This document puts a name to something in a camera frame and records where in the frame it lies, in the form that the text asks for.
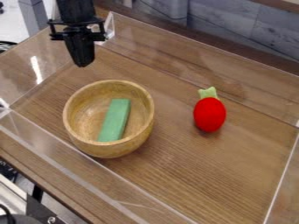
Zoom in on green rectangular stick block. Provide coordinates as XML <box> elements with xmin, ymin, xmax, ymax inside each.
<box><xmin>97</xmin><ymin>99</ymin><xmax>130</xmax><ymax>142</ymax></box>

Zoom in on grey metal post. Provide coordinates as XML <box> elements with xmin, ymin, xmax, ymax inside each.
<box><xmin>17</xmin><ymin>0</ymin><xmax>48</xmax><ymax>36</ymax></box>

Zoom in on clear acrylic tray enclosure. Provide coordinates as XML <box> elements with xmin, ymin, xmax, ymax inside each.
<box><xmin>0</xmin><ymin>14</ymin><xmax>299</xmax><ymax>224</ymax></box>

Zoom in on red plush radish toy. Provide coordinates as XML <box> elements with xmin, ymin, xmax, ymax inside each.
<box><xmin>192</xmin><ymin>87</ymin><xmax>227</xmax><ymax>132</ymax></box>

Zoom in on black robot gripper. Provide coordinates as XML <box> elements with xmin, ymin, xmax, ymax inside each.
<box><xmin>48</xmin><ymin>0</ymin><xmax>106</xmax><ymax>67</ymax></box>

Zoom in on black cable bottom left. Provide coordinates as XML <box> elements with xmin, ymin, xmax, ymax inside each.
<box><xmin>0</xmin><ymin>204</ymin><xmax>18</xmax><ymax>224</ymax></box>

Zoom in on brown wooden bowl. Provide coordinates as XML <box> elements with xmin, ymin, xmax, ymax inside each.
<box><xmin>61</xmin><ymin>80</ymin><xmax>155</xmax><ymax>158</ymax></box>

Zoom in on black bracket with screw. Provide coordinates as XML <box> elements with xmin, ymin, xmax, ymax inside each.
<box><xmin>25</xmin><ymin>195</ymin><xmax>66</xmax><ymax>224</ymax></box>

